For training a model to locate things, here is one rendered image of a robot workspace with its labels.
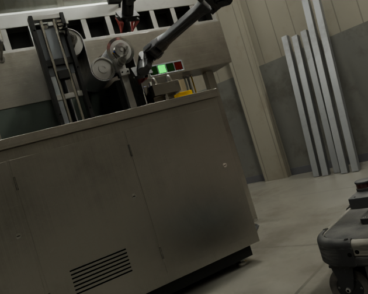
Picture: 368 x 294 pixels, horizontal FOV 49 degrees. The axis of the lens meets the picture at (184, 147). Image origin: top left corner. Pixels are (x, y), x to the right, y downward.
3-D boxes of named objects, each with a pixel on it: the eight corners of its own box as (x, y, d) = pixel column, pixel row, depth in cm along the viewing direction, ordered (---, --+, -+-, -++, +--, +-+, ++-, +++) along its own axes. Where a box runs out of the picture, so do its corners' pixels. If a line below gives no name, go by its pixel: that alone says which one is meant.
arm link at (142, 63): (163, 51, 203) (150, 41, 198) (163, 66, 196) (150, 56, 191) (146, 63, 209) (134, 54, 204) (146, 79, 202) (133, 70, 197)
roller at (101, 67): (95, 81, 205) (88, 59, 205) (85, 94, 228) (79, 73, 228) (117, 77, 210) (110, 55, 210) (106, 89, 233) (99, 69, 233)
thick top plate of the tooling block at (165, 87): (155, 95, 214) (152, 84, 214) (132, 111, 250) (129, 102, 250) (181, 90, 221) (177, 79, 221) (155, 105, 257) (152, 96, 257)
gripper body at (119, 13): (139, 18, 198) (140, 4, 193) (120, 21, 194) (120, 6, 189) (134, 13, 202) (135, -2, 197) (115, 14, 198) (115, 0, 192)
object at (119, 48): (113, 43, 209) (126, 41, 212) (111, 44, 211) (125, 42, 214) (117, 57, 209) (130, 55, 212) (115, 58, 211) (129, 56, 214)
